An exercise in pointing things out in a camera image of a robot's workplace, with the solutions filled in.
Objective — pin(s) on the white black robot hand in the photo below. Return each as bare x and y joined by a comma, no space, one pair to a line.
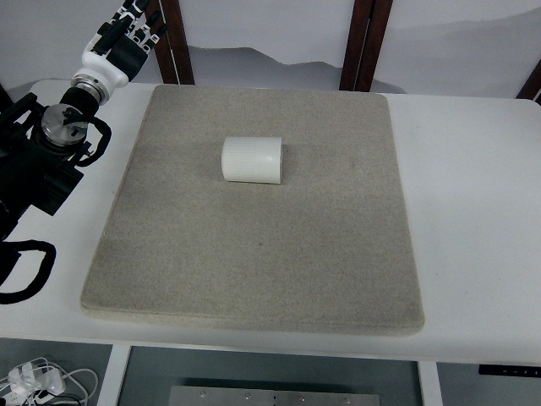
103,67

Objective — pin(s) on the white ribbed cup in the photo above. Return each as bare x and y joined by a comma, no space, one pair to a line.
249,162

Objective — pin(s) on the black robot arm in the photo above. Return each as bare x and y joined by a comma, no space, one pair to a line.
29,169

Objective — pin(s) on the grey beige fabric mat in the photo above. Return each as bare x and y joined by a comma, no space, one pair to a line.
262,254

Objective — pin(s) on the white table leg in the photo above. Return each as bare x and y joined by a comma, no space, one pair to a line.
430,385
116,376

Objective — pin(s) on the grey metal plate with screws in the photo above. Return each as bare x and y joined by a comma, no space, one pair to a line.
274,397

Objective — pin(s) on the black table control panel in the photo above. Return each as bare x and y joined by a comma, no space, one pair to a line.
509,369

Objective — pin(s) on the dark wooden screen post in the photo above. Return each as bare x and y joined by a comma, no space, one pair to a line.
374,42
167,65
353,51
181,42
4,99
531,84

